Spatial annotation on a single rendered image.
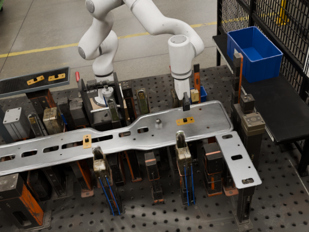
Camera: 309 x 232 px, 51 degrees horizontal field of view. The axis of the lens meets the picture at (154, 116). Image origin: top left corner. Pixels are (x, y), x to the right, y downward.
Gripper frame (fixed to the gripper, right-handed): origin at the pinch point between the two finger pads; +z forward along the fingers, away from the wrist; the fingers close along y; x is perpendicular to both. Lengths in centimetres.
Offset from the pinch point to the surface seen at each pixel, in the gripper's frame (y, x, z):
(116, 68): -207, -37, 112
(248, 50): -41, 46, 9
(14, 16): -409, -185, 112
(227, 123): 7.1, 18.1, 11.9
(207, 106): -7.0, 12.8, 11.9
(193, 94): -10.7, 7.1, 6.1
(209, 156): 21.9, 5.2, 13.9
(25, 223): 19, -84, 37
